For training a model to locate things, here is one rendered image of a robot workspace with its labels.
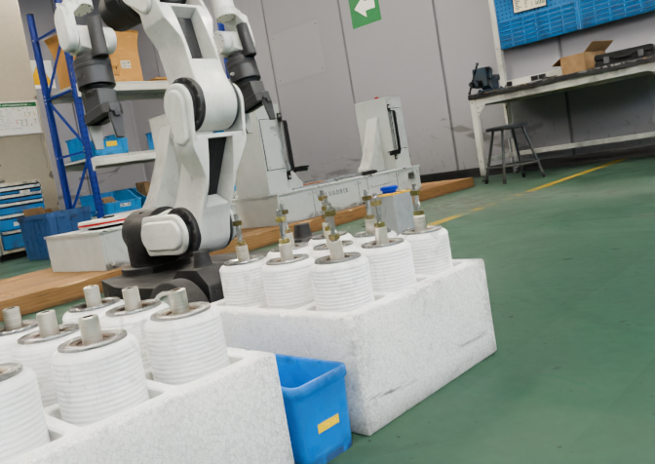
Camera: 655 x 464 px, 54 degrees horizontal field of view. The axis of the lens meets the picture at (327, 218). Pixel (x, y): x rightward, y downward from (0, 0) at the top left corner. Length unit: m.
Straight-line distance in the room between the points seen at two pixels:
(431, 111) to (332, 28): 1.61
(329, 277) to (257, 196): 2.94
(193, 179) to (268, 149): 2.15
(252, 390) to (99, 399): 0.18
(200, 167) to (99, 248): 1.51
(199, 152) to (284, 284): 0.68
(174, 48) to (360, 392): 1.09
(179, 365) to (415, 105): 6.34
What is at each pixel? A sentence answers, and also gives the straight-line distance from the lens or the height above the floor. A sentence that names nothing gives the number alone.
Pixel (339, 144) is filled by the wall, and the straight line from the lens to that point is 7.69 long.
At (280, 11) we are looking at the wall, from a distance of 8.30.
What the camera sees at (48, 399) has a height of 0.18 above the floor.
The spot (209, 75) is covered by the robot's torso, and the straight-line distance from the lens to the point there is 1.73.
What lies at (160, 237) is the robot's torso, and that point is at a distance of 1.84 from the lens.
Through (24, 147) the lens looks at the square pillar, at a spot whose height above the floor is 1.07.
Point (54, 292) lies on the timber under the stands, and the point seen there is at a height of 0.06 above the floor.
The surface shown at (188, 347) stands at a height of 0.22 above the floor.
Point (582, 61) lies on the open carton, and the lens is 5.70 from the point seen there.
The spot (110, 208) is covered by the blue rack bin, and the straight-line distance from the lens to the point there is 6.18.
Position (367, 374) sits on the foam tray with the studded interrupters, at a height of 0.09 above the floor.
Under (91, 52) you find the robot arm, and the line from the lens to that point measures 1.67.
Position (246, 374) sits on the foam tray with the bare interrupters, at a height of 0.17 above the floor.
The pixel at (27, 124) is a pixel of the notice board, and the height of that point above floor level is 1.31.
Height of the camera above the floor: 0.41
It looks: 5 degrees down
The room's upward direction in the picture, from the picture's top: 10 degrees counter-clockwise
